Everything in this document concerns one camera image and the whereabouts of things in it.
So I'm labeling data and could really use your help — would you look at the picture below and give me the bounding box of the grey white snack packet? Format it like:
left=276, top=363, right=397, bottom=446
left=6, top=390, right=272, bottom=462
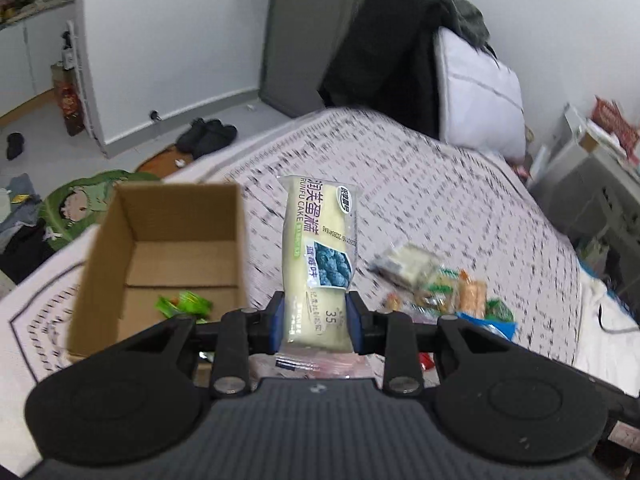
left=369, top=244, right=442, bottom=292

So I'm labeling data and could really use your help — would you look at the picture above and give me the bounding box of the black coat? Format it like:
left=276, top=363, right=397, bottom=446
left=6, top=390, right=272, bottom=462
left=319, top=0, right=443, bottom=142

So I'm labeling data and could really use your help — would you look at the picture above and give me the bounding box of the green yellow snack packet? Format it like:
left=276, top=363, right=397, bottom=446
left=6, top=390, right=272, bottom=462
left=422, top=267, right=462, bottom=308

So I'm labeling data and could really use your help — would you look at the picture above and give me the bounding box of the orange floor mat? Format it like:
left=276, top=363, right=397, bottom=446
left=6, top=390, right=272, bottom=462
left=135, top=144, right=197, bottom=179

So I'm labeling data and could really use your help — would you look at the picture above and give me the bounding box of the clear orange cracker packet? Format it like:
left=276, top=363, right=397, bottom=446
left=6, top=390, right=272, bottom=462
left=457, top=270, right=488, bottom=319

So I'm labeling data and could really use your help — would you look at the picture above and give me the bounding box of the brown cardboard box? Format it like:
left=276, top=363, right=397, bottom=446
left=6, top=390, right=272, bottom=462
left=66, top=182, right=251, bottom=365

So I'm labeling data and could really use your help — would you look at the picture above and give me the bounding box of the pile of clothes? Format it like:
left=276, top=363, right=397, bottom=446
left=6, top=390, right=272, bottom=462
left=0, top=174, right=53, bottom=285

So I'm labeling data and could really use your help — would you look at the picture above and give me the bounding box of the red patterned box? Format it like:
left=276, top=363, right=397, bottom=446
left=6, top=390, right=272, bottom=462
left=592, top=96, right=640, bottom=165

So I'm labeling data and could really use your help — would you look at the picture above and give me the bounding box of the grey green jacket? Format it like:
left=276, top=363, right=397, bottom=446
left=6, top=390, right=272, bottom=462
left=400, top=0, right=497, bottom=58

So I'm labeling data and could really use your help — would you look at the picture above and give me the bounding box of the white kitchen cabinet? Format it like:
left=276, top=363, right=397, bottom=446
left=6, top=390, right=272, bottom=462
left=0, top=7, right=88, bottom=117

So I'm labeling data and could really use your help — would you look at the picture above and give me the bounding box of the blue snack packet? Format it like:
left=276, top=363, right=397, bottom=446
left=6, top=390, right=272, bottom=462
left=457, top=312, right=517, bottom=342

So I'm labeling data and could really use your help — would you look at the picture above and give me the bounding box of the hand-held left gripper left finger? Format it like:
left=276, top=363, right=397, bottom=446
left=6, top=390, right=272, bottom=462
left=117, top=291, right=287, bottom=397

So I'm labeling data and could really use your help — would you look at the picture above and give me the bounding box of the dark green snack packet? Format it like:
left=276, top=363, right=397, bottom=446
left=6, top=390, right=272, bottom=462
left=484, top=299, right=516, bottom=324

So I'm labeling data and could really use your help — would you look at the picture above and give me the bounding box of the pale yellow cake packet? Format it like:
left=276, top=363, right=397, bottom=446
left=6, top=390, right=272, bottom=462
left=277, top=175, right=361, bottom=356

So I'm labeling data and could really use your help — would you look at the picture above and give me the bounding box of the clear pink snack packet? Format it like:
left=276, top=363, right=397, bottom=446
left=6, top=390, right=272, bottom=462
left=274, top=352, right=372, bottom=380

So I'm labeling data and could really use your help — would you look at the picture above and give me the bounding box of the white pillow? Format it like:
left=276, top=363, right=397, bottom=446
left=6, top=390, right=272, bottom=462
left=434, top=26, right=527, bottom=157

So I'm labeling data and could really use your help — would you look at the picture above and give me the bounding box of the white bedside cabinet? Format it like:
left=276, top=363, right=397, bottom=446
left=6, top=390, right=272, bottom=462
left=529, top=104, right=640, bottom=273

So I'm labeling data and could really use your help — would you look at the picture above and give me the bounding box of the white bed sheet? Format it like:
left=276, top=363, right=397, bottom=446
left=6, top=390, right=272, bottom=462
left=574, top=269, right=640, bottom=397

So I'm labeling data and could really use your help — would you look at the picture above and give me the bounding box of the black cable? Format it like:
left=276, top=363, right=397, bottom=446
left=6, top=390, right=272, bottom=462
left=596, top=304, right=640, bottom=334

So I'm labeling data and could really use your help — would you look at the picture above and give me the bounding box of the green cartoon rug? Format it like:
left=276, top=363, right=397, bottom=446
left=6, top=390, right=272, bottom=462
left=39, top=170, right=162, bottom=252

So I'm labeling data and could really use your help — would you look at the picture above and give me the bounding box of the black slipper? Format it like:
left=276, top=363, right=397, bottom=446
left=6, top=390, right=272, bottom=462
left=176, top=118, right=208, bottom=155
left=194, top=120, right=239, bottom=160

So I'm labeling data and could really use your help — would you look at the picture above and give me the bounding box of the grey wardrobe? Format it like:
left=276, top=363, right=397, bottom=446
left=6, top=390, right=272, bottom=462
left=259, top=0, right=383, bottom=118

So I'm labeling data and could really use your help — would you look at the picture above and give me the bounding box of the small brown carton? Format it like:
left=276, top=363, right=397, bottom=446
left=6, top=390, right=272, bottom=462
left=50, top=62, right=76, bottom=111

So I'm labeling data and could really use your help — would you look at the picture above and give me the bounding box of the bright green snack packet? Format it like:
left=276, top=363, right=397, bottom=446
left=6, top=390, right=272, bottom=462
left=156, top=291, right=214, bottom=324

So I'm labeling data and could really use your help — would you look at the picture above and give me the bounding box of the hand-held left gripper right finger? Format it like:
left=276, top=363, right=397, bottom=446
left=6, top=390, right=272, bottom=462
left=344, top=291, right=527, bottom=397

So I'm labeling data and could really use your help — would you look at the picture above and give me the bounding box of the patterned white bed blanket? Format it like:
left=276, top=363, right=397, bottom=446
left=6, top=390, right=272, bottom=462
left=0, top=107, right=586, bottom=476

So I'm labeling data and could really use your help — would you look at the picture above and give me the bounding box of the dark glass bottle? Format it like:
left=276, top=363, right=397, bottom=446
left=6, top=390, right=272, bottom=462
left=60, top=32, right=77, bottom=69

